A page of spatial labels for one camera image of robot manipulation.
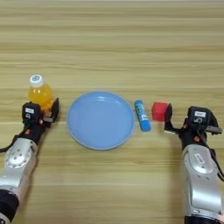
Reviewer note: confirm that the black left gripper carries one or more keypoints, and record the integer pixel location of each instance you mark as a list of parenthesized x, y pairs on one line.
[(33, 129)]

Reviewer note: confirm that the orange juice bottle white cap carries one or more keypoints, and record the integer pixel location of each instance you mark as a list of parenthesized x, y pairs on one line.
[(40, 94)]

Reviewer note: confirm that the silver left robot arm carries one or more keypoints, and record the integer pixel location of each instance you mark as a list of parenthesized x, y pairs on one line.
[(16, 166)]

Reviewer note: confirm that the light blue round plate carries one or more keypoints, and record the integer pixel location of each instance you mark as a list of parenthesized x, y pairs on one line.
[(100, 121)]

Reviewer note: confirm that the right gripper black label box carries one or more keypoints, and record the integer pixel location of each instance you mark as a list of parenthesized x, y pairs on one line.
[(199, 115)]

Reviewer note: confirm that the blue glue stick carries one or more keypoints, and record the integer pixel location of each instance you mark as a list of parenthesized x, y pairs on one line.
[(143, 116)]

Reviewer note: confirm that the red cube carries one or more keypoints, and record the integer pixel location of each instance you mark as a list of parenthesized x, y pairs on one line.
[(159, 110)]

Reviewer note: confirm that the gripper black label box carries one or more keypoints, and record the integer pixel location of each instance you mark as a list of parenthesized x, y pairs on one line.
[(199, 115), (30, 111)]

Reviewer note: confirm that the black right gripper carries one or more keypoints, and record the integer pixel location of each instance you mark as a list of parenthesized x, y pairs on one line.
[(191, 135)]

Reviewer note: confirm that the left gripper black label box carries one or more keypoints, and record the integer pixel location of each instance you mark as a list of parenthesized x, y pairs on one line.
[(30, 111)]

